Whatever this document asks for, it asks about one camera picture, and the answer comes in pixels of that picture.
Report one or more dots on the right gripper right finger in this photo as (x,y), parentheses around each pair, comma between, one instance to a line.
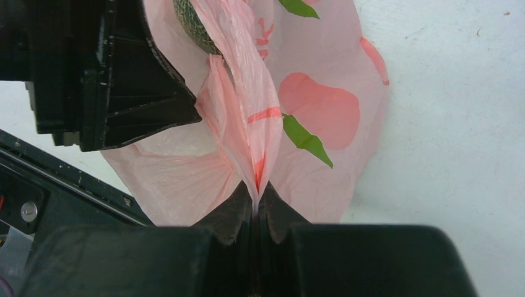
(301,258)

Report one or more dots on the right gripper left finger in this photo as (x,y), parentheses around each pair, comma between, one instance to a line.
(209,258)

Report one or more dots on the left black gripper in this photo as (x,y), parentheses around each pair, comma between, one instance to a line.
(56,49)

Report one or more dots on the pink plastic bag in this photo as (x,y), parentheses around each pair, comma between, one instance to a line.
(296,100)

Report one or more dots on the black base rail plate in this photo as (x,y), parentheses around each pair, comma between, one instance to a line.
(41,193)

